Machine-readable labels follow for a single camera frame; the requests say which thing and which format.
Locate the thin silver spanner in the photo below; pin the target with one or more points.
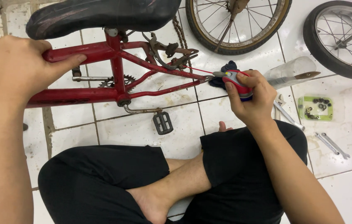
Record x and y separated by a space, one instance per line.
336 146
327 143

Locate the black bicycle pedal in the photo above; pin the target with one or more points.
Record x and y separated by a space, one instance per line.
162 123

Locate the person's left foot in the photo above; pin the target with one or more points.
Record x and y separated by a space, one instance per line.
224 127

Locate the dark blue cloth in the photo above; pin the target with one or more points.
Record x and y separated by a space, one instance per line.
229 66

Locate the bicycle wheel with black tyre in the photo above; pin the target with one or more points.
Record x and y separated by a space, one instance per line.
308 37

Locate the black bicycle saddle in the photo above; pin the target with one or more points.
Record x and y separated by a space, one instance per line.
101 15

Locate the rusty brake caliper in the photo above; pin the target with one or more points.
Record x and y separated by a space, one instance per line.
160 51

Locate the cut clear plastic bottle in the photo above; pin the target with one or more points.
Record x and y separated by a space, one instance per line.
288 73

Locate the red bicycle frame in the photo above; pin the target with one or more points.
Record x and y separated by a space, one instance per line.
101 51

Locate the person's black shorts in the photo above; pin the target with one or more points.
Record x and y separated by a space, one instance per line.
101 174

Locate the person's right hand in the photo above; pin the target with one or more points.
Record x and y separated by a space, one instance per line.
257 102

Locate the person's left hand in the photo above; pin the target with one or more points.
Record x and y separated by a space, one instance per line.
7 65

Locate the group of black nuts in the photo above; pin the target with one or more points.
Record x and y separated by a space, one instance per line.
322 106

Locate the green plastic tray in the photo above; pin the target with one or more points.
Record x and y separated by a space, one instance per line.
301 107

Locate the red spray can with straw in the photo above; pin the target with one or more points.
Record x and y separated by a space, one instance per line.
239 85

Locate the bicycle wheel with tan tyre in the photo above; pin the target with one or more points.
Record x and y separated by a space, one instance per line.
241 51

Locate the person's right leg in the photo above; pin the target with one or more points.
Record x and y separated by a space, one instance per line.
169 186

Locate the long silver wrench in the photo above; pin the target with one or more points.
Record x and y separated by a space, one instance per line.
288 116

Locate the small silver tool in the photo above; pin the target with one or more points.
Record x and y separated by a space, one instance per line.
280 99

